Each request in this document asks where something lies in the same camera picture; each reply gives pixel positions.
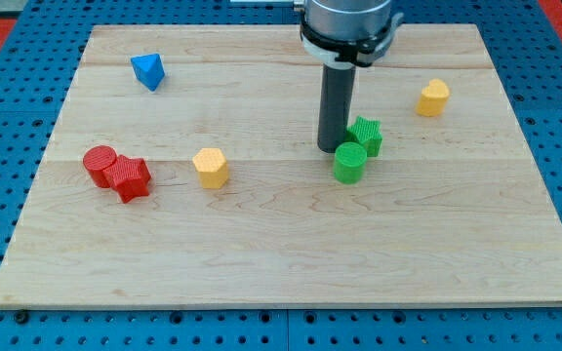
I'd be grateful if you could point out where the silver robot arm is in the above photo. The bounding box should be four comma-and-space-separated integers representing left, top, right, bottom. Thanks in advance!
269, 0, 404, 70

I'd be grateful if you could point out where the green star block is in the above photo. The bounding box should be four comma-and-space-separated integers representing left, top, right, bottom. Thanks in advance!
345, 115, 382, 157

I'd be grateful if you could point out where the red star block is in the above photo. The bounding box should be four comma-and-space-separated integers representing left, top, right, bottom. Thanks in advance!
102, 155, 151, 204

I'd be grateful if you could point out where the green cylinder block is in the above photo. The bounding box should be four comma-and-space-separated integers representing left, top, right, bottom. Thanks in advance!
333, 142, 368, 184

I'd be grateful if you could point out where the yellow hexagon block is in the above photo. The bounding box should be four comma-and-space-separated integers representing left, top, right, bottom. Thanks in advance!
192, 148, 229, 189

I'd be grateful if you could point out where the wooden board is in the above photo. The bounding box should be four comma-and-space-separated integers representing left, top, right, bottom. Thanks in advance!
0, 24, 562, 310

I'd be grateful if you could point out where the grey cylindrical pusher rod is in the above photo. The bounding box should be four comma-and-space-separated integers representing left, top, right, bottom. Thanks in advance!
317, 65, 355, 153

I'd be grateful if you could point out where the yellow heart block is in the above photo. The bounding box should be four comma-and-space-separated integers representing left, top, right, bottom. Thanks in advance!
415, 79, 451, 117

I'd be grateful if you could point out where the blue triangle block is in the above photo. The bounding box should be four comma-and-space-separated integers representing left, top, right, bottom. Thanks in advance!
130, 53, 165, 92

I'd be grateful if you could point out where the red cylinder block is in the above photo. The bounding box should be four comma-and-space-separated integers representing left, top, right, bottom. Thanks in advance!
82, 145, 117, 188

